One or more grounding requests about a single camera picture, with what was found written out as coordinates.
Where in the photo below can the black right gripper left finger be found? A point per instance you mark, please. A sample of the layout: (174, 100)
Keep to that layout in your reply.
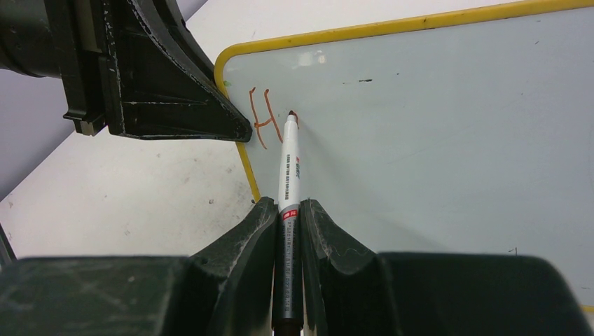
(223, 289)

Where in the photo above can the white red whiteboard marker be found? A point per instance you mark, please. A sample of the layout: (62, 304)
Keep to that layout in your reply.
(287, 300)

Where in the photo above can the yellow framed whiteboard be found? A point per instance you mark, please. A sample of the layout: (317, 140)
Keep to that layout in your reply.
(469, 131)

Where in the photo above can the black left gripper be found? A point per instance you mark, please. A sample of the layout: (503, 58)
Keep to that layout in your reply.
(134, 68)

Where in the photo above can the aluminium rail front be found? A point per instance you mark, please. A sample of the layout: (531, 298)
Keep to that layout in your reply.
(7, 253)

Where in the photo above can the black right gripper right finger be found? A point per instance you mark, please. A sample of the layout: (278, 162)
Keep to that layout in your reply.
(351, 290)

